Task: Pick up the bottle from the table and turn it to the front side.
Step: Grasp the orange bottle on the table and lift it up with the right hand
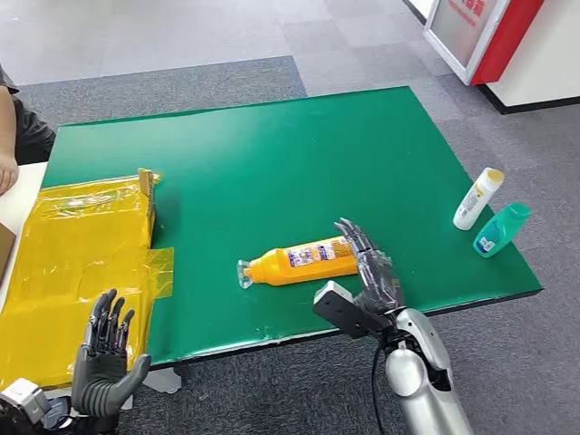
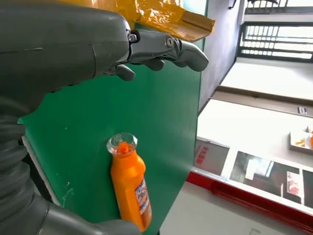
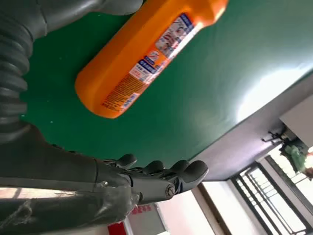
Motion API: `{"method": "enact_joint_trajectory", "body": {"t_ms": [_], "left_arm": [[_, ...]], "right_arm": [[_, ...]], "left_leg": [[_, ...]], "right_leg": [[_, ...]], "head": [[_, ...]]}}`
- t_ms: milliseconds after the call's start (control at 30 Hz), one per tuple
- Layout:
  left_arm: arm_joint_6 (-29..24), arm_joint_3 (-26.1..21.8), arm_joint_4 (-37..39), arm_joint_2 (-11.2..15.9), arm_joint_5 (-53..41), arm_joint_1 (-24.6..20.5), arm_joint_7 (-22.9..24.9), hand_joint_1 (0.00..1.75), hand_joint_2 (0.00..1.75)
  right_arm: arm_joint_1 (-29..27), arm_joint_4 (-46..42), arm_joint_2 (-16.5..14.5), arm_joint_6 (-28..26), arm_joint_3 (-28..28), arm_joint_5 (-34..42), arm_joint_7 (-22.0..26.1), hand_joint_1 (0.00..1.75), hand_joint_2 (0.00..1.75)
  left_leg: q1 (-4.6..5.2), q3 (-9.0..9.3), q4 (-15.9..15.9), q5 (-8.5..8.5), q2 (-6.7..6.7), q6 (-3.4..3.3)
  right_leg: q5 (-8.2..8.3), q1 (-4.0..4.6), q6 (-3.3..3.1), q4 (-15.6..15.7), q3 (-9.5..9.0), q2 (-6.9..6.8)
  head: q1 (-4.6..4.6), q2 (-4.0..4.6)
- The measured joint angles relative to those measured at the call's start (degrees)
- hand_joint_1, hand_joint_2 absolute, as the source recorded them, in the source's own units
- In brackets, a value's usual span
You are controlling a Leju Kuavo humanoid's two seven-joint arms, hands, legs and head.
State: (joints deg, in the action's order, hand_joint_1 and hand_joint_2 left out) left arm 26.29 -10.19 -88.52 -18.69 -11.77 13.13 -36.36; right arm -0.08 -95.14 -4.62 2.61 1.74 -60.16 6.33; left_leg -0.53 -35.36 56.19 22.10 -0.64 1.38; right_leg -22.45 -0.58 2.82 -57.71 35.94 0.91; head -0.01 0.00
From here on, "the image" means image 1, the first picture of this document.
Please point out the green table cover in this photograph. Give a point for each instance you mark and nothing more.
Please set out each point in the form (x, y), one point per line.
(294, 174)

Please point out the person's hand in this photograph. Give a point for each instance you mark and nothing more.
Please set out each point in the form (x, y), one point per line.
(7, 174)

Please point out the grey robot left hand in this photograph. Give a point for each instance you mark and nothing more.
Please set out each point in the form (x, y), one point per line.
(97, 375)

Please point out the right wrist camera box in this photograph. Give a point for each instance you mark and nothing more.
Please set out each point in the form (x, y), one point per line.
(342, 309)

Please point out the yellow taped cardboard box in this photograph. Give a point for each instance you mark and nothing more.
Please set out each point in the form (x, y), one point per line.
(68, 264)

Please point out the red and white sign stand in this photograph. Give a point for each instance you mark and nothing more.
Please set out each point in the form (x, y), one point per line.
(494, 36)

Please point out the person's forearm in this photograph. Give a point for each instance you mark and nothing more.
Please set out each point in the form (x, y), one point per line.
(7, 123)

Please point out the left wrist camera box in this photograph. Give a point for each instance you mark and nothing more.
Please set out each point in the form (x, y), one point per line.
(23, 397)

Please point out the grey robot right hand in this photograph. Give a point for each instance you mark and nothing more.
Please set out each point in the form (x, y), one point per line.
(378, 279)

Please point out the teal translucent bottle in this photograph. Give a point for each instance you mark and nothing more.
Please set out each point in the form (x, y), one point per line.
(501, 231)

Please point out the person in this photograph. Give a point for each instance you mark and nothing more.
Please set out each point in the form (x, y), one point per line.
(32, 135)

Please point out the white table foot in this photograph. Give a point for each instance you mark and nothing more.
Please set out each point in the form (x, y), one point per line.
(165, 381)

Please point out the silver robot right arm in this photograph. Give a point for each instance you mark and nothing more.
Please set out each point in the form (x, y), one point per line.
(418, 384)

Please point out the white side table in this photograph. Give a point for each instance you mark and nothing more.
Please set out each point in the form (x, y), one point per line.
(20, 192)

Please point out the orange bottle with clear cap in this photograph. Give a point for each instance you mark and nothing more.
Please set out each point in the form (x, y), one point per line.
(299, 262)

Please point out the brown flat board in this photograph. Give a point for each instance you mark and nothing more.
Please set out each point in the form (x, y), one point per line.
(5, 252)

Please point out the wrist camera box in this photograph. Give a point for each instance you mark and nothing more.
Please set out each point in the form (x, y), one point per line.
(23, 397)
(342, 309)

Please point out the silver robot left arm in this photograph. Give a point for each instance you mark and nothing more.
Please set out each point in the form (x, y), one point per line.
(27, 427)

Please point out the white bottle with yellow cap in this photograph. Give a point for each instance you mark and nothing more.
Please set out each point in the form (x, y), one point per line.
(476, 201)

